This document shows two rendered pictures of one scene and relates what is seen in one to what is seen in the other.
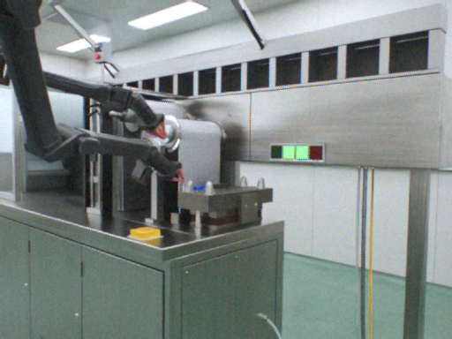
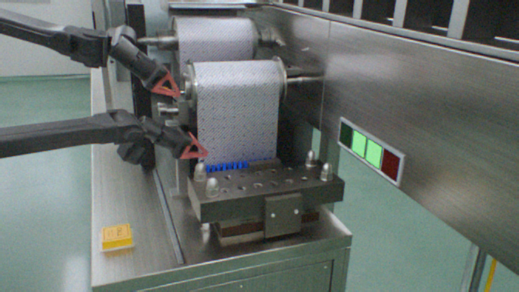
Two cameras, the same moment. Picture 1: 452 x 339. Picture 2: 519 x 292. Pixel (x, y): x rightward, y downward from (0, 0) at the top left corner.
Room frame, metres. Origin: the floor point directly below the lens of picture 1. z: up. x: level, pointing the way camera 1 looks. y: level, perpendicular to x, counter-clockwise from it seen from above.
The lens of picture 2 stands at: (0.61, -0.49, 1.55)
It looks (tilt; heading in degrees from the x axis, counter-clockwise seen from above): 22 degrees down; 28
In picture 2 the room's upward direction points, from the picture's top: 2 degrees clockwise
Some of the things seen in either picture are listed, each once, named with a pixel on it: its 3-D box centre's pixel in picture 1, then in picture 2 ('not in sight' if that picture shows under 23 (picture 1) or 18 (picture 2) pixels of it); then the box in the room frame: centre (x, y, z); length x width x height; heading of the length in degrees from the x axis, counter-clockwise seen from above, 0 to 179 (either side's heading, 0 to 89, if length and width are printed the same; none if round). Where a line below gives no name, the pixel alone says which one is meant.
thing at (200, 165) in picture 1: (199, 169); (239, 137); (1.59, 0.11, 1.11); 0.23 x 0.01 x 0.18; 139
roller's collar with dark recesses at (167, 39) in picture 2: (127, 115); (167, 40); (1.68, 0.44, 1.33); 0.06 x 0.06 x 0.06; 49
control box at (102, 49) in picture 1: (101, 52); not in sight; (1.92, 0.63, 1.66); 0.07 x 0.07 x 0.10; 60
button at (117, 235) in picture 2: (145, 233); (116, 235); (1.26, 0.26, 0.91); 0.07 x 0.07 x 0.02; 49
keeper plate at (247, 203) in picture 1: (248, 207); (283, 215); (1.49, -0.09, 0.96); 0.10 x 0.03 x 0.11; 139
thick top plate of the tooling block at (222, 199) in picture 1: (228, 197); (266, 188); (1.54, -0.01, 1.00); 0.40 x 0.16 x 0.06; 139
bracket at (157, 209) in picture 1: (154, 183); (177, 149); (1.53, 0.28, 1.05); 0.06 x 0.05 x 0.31; 139
